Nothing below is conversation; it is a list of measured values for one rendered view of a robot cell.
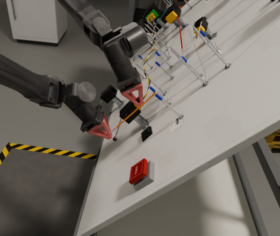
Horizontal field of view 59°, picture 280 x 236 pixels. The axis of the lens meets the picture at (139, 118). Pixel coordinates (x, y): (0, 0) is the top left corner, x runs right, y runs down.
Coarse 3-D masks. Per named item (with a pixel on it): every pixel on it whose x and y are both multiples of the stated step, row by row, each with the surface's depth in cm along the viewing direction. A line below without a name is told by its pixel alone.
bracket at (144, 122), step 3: (138, 117) 78; (141, 117) 80; (135, 120) 78; (138, 120) 78; (141, 120) 79; (144, 120) 81; (147, 120) 81; (138, 123) 79; (141, 123) 79; (144, 123) 79; (147, 123) 79; (144, 126) 79; (147, 126) 78; (144, 129) 79
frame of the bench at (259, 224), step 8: (240, 160) 114; (240, 168) 109; (240, 176) 106; (248, 184) 102; (248, 192) 99; (248, 200) 96; (256, 208) 93; (256, 216) 90; (256, 224) 88; (264, 224) 88; (264, 232) 86
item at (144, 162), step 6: (138, 162) 61; (144, 162) 60; (132, 168) 62; (138, 168) 60; (144, 168) 58; (132, 174) 60; (138, 174) 58; (144, 174) 57; (132, 180) 58; (138, 180) 58
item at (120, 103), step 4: (108, 88) 108; (112, 88) 111; (104, 92) 110; (108, 92) 108; (112, 92) 108; (116, 92) 111; (104, 96) 109; (108, 96) 109; (112, 96) 109; (116, 96) 113; (104, 100) 110; (108, 100) 110; (112, 100) 112; (116, 100) 112; (120, 100) 114; (100, 104) 114; (120, 104) 113
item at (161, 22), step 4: (152, 4) 132; (148, 8) 135; (152, 8) 128; (156, 8) 132; (144, 12) 136; (148, 12) 130; (160, 12) 134; (144, 16) 131; (156, 20) 135; (160, 20) 135; (160, 24) 136; (164, 24) 138; (164, 28) 138
